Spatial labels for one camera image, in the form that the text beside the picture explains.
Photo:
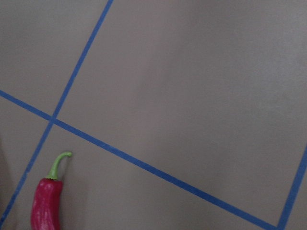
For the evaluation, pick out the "red chili pepper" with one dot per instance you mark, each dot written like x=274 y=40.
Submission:
x=46 y=202

